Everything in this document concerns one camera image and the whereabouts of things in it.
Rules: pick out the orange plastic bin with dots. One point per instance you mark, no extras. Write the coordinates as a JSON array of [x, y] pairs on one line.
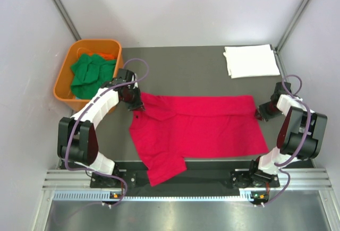
[[62, 88]]

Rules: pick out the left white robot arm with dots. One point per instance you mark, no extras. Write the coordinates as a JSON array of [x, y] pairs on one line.
[[77, 143]]

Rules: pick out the red polo shirt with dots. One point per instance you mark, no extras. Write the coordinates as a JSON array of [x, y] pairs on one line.
[[173, 128]]

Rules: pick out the folded white t shirt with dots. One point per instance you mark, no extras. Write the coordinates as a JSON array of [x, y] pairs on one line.
[[250, 61]]

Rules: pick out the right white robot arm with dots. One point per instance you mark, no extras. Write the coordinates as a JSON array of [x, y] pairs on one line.
[[300, 137]]

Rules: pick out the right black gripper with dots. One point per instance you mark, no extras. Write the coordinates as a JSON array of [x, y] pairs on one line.
[[263, 114]]

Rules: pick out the orange t shirt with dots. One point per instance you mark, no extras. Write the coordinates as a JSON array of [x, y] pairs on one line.
[[104, 56]]

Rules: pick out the grey slotted cable duct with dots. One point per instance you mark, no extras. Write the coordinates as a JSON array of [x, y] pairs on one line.
[[109, 196]]

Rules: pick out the green t shirt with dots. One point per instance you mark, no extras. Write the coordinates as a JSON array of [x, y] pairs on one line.
[[90, 72]]

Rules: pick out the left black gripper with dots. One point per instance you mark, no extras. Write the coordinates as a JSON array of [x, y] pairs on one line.
[[137, 105]]

